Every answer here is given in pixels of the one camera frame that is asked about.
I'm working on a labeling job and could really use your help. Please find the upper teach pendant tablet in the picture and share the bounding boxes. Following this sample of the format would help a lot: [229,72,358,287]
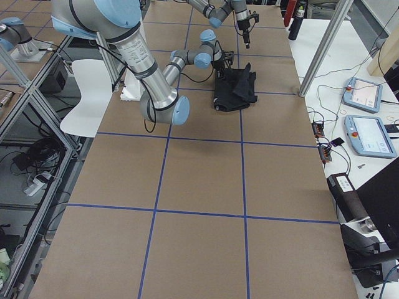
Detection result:
[343,77,382,113]

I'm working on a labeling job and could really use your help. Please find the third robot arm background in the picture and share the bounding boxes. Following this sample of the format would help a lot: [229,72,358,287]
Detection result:
[1,17,47,63]

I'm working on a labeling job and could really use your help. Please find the red cylinder bottle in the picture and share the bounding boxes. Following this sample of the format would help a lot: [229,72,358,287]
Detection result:
[284,0,297,27]

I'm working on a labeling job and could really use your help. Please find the right black braided cable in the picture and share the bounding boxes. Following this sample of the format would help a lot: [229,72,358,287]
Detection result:
[96,40,219,133]

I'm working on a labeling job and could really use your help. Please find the black water bottle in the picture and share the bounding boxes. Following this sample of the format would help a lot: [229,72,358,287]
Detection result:
[288,10,304,40]

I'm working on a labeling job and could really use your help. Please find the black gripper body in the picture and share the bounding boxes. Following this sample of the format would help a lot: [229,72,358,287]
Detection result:
[212,50,226,74]
[237,19,250,39]

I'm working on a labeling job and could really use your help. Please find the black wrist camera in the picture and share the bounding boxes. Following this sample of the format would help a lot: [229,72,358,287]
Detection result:
[223,51,235,69]
[248,12,259,24]

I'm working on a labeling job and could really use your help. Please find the dark rectangular device box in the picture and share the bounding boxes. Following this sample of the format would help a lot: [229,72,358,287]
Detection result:
[327,173,369,223]

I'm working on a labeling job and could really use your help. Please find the white plastic chair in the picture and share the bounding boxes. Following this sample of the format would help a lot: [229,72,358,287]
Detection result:
[60,59,113,138]

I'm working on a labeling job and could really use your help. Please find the small black square pad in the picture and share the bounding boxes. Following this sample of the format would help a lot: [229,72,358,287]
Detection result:
[330,137,344,147]

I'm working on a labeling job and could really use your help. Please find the black monitor on stand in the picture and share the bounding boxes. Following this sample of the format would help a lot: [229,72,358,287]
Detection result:
[340,159,398,288]

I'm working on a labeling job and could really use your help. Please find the upper orange circuit board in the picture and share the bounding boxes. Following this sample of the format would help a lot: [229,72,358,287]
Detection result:
[311,121,325,138]

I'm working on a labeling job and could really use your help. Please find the black graphic t-shirt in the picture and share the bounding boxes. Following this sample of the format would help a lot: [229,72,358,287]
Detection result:
[213,63,257,112]

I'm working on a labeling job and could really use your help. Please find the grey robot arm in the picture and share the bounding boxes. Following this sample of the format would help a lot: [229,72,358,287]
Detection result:
[187,0,259,49]
[52,1,222,125]

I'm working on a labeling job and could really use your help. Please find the teach pendant tablet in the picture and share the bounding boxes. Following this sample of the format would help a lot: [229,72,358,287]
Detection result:
[343,77,382,113]
[344,115,397,159]

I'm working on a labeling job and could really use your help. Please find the aluminium frame rail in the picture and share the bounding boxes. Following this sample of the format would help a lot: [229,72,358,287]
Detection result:
[299,0,354,98]

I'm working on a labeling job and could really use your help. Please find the lower teach pendant tablet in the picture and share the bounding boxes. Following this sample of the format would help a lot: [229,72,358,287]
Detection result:
[344,115,397,159]

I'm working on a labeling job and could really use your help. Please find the orange circuit board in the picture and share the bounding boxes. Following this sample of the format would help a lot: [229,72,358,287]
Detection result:
[311,121,325,138]
[317,144,332,164]

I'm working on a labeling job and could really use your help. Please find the lower orange circuit board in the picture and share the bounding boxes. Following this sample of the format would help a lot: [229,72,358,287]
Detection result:
[317,144,332,164]

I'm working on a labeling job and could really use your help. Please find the white metal mount base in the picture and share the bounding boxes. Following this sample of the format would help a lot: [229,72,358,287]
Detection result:
[120,70,145,102]

